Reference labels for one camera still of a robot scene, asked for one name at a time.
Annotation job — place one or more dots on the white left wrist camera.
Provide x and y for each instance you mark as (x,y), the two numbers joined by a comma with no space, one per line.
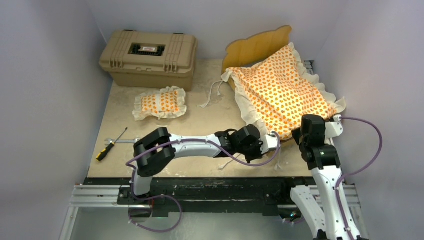
(270,142)

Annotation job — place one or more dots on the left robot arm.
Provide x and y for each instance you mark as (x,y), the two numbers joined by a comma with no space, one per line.
(156,150)

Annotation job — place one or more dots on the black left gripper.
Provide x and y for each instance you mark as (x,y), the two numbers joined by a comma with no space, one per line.
(258,143)

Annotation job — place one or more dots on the wooden pet bed frame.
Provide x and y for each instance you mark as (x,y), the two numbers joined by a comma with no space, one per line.
(255,49)

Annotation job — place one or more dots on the silver open-end wrench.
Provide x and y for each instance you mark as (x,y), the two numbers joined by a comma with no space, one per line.
(109,141)

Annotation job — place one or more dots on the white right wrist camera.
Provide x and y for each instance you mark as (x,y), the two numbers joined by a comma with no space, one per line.
(334,127)

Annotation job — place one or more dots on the small orange patterned pillow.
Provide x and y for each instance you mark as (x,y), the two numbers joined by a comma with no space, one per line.
(165,103)

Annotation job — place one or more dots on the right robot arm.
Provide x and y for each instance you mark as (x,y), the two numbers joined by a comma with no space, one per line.
(331,219)

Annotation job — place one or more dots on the yellow black screwdriver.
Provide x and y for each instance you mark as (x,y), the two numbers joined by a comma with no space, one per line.
(102,154)

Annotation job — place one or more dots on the tan plastic tool case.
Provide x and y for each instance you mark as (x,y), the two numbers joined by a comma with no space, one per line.
(150,60)

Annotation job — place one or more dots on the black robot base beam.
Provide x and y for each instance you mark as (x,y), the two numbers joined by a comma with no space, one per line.
(241,195)

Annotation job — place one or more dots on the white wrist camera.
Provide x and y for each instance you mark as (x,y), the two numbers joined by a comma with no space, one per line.
(334,127)
(270,142)

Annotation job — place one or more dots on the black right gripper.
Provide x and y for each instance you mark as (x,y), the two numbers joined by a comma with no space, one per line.
(296,133)

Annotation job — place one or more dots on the orange patterned white blanket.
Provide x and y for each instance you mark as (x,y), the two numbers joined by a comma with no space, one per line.
(275,93)

